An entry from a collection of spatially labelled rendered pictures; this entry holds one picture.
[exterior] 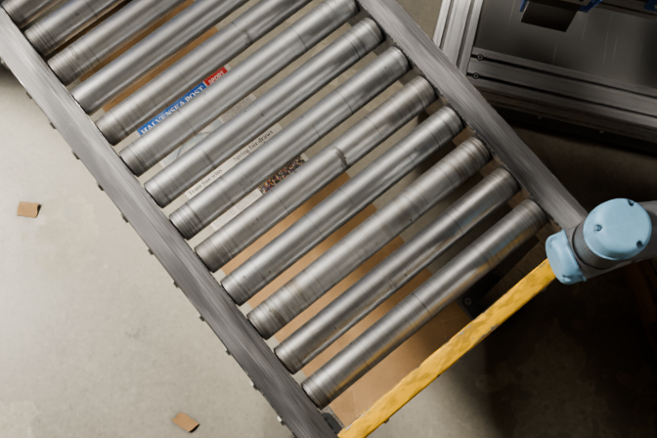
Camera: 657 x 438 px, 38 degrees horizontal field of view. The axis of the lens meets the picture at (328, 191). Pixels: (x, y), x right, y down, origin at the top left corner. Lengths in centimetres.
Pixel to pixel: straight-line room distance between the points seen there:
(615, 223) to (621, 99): 97
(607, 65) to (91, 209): 123
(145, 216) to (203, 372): 82
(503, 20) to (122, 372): 117
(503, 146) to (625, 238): 32
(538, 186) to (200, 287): 53
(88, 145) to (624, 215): 80
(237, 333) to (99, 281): 92
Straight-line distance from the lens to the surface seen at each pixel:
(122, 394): 227
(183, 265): 146
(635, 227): 128
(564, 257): 137
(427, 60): 155
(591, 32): 228
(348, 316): 143
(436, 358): 141
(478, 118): 152
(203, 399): 224
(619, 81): 223
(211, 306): 144
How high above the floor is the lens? 222
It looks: 75 degrees down
